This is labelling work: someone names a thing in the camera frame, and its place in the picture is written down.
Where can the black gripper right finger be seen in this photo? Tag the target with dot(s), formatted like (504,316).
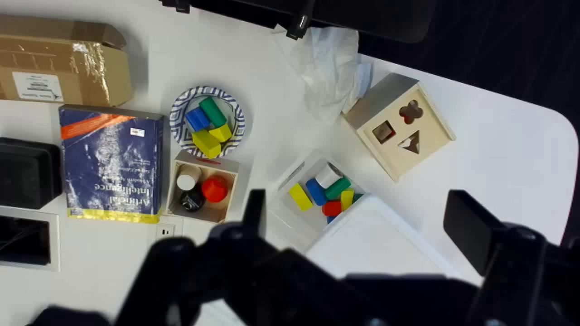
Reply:
(477,233)

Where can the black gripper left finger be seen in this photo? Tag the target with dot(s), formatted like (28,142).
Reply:
(254,211)

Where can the clear plastic bag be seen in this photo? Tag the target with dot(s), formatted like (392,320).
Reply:
(328,73)

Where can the clear plastic container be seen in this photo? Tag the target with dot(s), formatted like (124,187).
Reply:
(290,224)

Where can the red wooden cylinder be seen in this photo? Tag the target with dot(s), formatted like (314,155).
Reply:
(214,189)

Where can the yellow square block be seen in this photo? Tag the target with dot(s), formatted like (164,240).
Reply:
(299,196)

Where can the open wooden box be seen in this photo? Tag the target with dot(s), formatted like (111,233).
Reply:
(232,166)

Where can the black wooden cylinder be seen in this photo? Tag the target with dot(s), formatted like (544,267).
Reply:
(191,200)

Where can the blue wooden block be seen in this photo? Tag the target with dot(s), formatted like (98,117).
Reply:
(316,193)

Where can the white wooden cylinder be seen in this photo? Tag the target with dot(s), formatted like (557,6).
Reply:
(187,176)

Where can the red wooden block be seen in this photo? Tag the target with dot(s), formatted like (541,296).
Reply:
(332,209)

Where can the white cylinder block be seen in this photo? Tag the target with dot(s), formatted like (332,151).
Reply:
(327,176)

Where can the long green block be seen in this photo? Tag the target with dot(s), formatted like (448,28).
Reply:
(338,189)

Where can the small yellow block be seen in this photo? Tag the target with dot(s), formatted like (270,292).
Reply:
(347,200)

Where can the white container lid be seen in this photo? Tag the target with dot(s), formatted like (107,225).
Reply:
(374,242)

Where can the dark green block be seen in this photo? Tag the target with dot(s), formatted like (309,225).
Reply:
(357,196)

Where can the blue ridged block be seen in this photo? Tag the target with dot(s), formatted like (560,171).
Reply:
(198,120)

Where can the green cylinder block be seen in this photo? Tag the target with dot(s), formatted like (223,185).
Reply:
(212,111)

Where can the blue patterned paper plate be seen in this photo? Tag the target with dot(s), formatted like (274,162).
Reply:
(182,109)

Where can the blue textbook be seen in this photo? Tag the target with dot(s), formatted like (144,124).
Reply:
(111,164)

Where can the black rectangular device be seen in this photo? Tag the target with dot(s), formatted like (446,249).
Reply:
(28,173)

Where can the recessed table outlet box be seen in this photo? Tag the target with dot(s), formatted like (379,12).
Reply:
(24,242)

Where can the brown cardboard box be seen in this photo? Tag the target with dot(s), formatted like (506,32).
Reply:
(60,64)

